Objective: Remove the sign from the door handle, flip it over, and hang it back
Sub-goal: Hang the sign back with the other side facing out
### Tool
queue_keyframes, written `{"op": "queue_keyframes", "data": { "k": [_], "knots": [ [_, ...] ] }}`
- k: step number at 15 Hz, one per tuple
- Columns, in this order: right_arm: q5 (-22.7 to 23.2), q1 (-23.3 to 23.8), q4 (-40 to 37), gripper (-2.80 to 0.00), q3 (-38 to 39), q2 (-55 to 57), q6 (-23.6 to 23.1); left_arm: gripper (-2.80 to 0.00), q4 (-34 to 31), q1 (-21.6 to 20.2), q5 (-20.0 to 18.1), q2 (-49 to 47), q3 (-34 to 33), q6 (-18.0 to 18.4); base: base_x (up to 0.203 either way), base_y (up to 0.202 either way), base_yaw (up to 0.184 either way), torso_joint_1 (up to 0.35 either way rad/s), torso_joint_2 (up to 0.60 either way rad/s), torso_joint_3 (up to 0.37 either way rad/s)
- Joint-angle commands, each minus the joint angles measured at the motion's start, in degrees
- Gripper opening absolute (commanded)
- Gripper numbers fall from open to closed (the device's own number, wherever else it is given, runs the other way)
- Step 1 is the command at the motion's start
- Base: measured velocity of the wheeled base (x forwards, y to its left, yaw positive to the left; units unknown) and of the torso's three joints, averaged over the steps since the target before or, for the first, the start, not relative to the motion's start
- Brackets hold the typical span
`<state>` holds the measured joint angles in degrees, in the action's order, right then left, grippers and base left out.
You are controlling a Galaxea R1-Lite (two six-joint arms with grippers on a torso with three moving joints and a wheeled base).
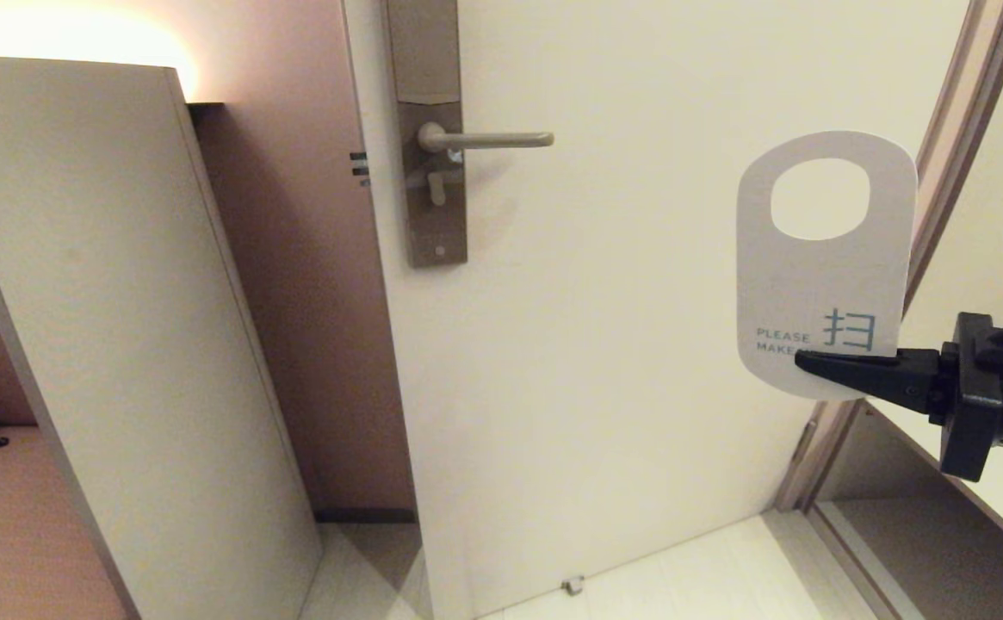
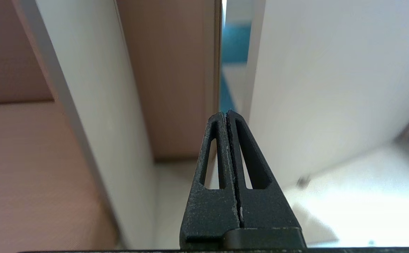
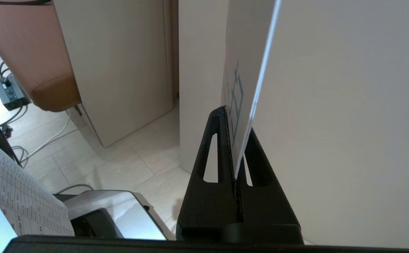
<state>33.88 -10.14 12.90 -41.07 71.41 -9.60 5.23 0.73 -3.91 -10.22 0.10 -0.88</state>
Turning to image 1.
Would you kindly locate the brown leather chair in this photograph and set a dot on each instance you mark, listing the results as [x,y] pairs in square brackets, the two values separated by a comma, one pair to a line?
[10,534]

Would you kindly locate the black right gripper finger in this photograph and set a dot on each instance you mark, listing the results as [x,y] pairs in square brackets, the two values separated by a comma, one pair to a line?
[880,375]

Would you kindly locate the white shelf board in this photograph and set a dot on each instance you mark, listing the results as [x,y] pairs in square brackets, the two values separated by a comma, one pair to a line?
[910,424]

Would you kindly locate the brown door lock plate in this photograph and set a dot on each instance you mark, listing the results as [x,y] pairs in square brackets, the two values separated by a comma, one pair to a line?
[424,52]

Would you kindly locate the small metal door stop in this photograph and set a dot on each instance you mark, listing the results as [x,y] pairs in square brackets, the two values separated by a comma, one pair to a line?
[572,585]

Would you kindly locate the blue do-not-disturb door hanger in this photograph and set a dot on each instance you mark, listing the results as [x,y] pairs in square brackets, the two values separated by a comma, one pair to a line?
[820,284]

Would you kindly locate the white door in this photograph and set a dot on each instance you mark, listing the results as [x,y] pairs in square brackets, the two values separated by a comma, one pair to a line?
[596,387]

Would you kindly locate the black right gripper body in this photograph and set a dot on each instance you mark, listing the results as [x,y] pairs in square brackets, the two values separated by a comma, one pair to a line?
[992,396]

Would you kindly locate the dark baseboard strip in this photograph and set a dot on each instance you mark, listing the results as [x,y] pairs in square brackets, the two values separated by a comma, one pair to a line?
[363,515]

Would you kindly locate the brown door frame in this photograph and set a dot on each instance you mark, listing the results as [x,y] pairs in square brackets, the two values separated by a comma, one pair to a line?
[949,86]

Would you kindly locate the beige cabinet panel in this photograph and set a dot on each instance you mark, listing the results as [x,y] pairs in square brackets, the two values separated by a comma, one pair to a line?
[122,344]

